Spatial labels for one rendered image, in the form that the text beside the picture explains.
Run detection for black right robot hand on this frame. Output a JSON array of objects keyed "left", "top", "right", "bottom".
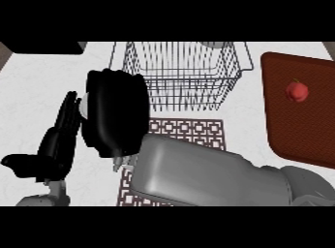
[{"left": 79, "top": 68, "right": 151, "bottom": 160}]

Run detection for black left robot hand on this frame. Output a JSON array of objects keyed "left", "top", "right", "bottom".
[{"left": 0, "top": 90, "right": 84, "bottom": 184}]

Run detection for brown white patterned placemat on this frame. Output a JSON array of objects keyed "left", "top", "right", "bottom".
[{"left": 116, "top": 117, "right": 227, "bottom": 207}]

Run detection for black appliance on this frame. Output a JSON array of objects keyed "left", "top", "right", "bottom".
[{"left": 0, "top": 41, "right": 88, "bottom": 56}]

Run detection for grey round object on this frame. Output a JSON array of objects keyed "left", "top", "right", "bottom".
[{"left": 197, "top": 41, "right": 234, "bottom": 49}]

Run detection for red round fruit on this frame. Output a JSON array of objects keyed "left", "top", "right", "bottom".
[{"left": 284, "top": 78, "right": 311, "bottom": 104}]

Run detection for red-brown cutting board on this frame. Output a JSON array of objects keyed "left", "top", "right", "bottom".
[{"left": 259, "top": 51, "right": 335, "bottom": 172}]

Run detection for grey wire basket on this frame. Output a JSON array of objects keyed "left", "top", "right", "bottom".
[{"left": 107, "top": 41, "right": 256, "bottom": 112}]

